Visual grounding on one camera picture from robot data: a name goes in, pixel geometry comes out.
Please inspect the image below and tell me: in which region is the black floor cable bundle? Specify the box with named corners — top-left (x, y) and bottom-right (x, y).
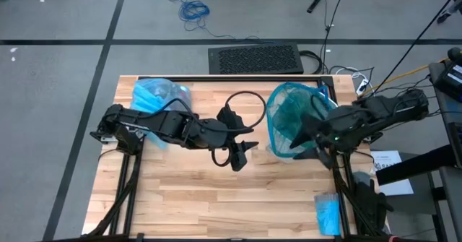
top-left (289, 0), bottom-right (350, 75)

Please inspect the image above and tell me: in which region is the white printed paper sheet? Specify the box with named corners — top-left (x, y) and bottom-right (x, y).
top-left (370, 150), bottom-right (415, 196)

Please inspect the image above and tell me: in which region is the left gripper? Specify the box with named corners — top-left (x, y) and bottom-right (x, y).
top-left (194, 106), bottom-right (260, 152)

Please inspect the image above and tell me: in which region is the black labelled device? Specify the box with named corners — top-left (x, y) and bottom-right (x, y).
top-left (432, 46), bottom-right (462, 104)

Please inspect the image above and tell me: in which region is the roll of blue bags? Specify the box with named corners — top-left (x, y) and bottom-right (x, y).
top-left (314, 192), bottom-right (342, 237)

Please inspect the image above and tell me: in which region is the blue cable coil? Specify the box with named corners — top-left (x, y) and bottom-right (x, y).
top-left (166, 0), bottom-right (277, 45)

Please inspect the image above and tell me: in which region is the yellow cable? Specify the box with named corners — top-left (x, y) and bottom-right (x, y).
top-left (360, 56), bottom-right (450, 98)

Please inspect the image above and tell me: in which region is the white power strip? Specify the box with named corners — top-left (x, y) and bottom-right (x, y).
top-left (355, 78), bottom-right (370, 97)

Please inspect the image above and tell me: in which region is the grey stand leg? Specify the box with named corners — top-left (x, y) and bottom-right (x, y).
top-left (435, 0), bottom-right (462, 23)

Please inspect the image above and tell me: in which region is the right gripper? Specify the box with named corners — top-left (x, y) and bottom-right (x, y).
top-left (289, 106), bottom-right (369, 160)

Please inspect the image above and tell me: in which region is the black handheld controller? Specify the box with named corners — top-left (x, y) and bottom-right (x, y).
top-left (305, 0), bottom-right (323, 14)

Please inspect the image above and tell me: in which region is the light blue trash bag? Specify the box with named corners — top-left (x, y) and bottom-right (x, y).
top-left (130, 77), bottom-right (192, 150)

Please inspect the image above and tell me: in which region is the long black slanted cable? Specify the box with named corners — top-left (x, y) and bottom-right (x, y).
top-left (362, 0), bottom-right (462, 100)

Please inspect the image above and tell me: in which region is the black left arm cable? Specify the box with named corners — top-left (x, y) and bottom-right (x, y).
top-left (211, 91), bottom-right (267, 168)

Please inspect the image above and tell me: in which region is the grey side desk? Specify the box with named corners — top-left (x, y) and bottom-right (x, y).
top-left (427, 46), bottom-right (462, 242)

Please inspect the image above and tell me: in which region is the black bar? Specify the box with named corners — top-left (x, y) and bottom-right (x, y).
top-left (375, 143), bottom-right (462, 186)

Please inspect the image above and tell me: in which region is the teal plastic bag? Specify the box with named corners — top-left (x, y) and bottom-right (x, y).
top-left (266, 82), bottom-right (339, 160)

